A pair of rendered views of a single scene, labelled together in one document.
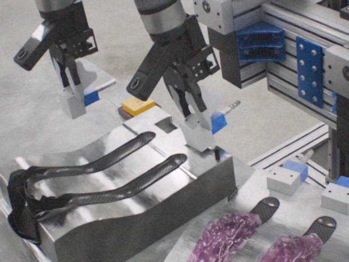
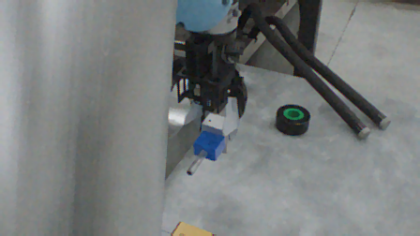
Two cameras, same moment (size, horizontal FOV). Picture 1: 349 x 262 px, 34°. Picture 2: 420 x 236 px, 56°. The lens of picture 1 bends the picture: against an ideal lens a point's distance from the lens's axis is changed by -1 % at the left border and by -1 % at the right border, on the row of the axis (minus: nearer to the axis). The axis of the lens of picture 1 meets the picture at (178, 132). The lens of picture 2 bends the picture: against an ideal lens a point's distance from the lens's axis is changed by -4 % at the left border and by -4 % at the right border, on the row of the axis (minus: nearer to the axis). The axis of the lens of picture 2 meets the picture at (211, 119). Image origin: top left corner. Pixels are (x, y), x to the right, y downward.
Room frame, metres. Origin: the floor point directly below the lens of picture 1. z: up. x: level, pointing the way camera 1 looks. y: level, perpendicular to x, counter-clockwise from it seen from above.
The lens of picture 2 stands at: (1.57, -0.12, 1.40)
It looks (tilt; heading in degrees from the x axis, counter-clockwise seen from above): 37 degrees down; 145
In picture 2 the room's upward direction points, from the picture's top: straight up
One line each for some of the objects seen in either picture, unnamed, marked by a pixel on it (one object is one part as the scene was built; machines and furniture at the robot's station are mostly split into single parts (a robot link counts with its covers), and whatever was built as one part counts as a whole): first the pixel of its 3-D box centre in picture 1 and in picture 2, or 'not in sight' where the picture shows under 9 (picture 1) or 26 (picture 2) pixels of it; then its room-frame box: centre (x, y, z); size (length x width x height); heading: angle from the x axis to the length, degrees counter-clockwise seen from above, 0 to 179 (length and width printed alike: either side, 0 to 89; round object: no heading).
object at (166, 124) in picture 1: (170, 131); not in sight; (1.01, 0.02, 0.87); 0.05 x 0.05 x 0.04; 30
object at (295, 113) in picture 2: not in sight; (292, 119); (1.04, 0.48, 0.82); 0.08 x 0.08 x 0.04
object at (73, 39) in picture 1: (66, 31); (209, 66); (1.12, 0.19, 1.09); 0.09 x 0.08 x 0.12; 120
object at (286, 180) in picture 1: (295, 171); not in sight; (0.83, -0.20, 0.86); 0.13 x 0.05 x 0.05; 137
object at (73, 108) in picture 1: (90, 93); (206, 149); (1.12, 0.18, 0.93); 0.13 x 0.05 x 0.05; 120
